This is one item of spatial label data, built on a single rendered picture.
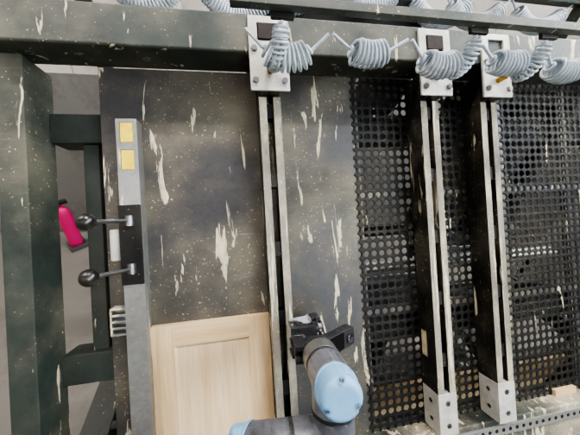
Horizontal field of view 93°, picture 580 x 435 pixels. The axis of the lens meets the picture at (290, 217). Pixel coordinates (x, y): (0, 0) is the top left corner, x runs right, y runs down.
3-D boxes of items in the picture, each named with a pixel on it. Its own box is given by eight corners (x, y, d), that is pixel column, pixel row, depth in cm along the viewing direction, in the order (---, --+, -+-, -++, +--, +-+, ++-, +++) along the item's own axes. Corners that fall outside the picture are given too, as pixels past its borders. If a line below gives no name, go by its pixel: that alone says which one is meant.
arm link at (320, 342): (342, 343, 55) (343, 384, 54) (335, 334, 59) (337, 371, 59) (305, 347, 53) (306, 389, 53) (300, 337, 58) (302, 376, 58)
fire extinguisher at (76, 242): (95, 239, 297) (77, 196, 269) (84, 252, 278) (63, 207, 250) (72, 239, 294) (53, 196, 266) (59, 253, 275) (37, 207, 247)
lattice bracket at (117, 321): (116, 332, 72) (110, 337, 69) (114, 305, 72) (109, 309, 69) (132, 330, 72) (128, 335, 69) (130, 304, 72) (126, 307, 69)
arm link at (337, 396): (319, 434, 42) (318, 379, 43) (305, 390, 53) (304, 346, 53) (367, 427, 44) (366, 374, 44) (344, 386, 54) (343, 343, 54)
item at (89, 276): (130, 275, 70) (73, 288, 57) (129, 260, 70) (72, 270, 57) (141, 275, 68) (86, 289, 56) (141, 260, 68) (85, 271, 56)
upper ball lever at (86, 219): (128, 228, 70) (71, 231, 57) (127, 213, 70) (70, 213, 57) (139, 227, 69) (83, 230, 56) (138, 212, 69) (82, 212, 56)
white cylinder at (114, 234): (112, 230, 72) (114, 260, 72) (107, 230, 69) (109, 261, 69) (124, 229, 72) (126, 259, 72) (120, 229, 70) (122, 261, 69)
